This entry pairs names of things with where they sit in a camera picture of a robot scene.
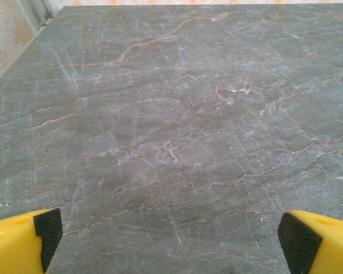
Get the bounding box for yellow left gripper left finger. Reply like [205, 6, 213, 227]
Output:
[0, 207, 63, 274]

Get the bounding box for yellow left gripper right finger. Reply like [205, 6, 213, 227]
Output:
[277, 210, 343, 274]

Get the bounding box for aluminium frame post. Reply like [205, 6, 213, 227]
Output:
[28, 0, 59, 29]

